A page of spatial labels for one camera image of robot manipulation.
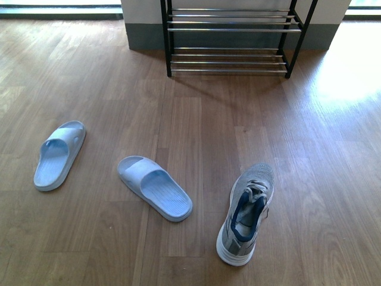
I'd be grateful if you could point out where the light blue slipper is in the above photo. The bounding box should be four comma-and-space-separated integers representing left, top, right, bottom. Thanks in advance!
33, 120, 86, 192
117, 156, 193, 222

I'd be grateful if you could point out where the grey sneaker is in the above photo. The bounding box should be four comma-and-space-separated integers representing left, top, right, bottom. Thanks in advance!
216, 163, 274, 266

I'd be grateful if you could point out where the black metal shoe rack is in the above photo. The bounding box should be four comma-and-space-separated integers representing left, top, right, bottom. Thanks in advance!
160, 1, 317, 79

